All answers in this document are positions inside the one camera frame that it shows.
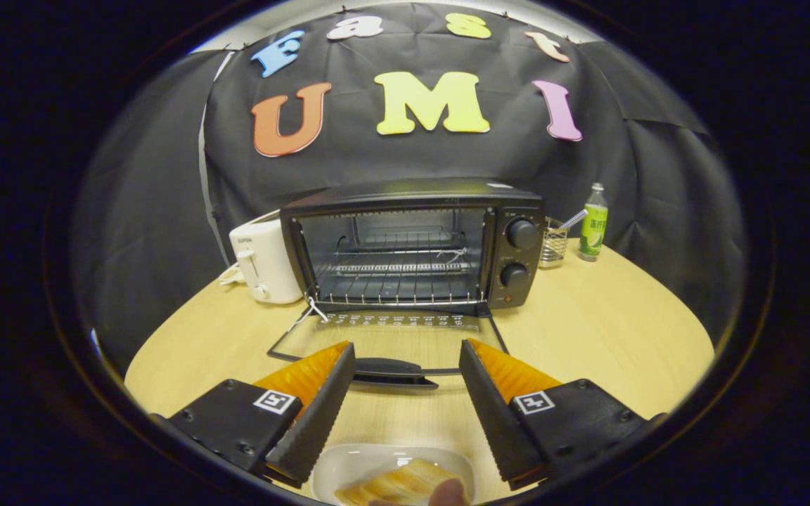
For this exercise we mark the white pop-up toaster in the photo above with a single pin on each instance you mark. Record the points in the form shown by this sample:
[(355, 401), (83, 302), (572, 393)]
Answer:
[(271, 260)]

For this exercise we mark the black backdrop cloth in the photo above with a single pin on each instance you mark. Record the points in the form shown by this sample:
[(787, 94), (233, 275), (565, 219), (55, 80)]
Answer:
[(623, 161)]

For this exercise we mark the white oval plate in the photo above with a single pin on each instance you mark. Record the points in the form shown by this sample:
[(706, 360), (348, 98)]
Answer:
[(356, 464)]

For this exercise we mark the green label bottle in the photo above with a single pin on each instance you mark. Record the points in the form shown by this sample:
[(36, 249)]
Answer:
[(593, 228)]

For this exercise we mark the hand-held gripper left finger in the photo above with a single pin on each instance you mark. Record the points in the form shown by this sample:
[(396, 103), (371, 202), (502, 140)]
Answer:
[(317, 414)]

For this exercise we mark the black toaster oven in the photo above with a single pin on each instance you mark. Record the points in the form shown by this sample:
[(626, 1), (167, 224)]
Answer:
[(412, 193)]

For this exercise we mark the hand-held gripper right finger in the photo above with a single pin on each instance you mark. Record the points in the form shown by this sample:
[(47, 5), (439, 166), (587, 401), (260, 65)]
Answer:
[(496, 414)]

